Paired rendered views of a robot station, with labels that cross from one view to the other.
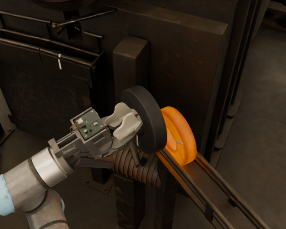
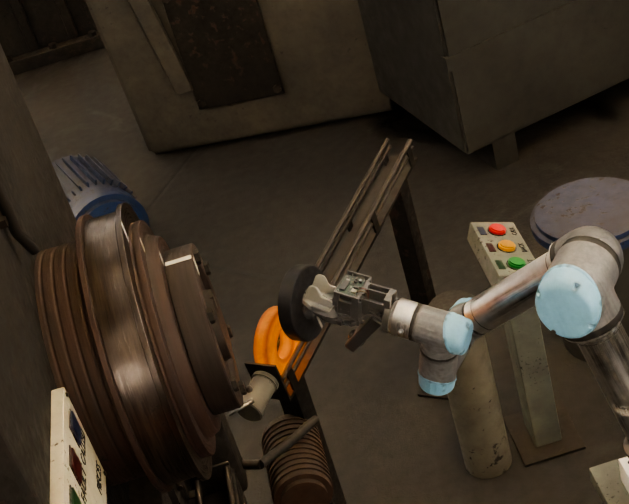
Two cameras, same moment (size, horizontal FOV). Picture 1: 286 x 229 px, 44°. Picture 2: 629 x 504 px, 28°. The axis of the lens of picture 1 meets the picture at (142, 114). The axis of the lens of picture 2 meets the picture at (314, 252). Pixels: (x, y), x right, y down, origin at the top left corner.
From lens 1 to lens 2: 2.49 m
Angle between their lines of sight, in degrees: 80
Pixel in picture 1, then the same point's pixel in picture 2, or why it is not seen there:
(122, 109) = (313, 292)
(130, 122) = (321, 284)
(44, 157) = (404, 303)
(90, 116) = (344, 285)
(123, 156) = (311, 455)
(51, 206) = not seen: hidden behind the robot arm
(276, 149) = not seen: outside the picture
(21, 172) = (429, 310)
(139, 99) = (300, 271)
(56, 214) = not seen: hidden behind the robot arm
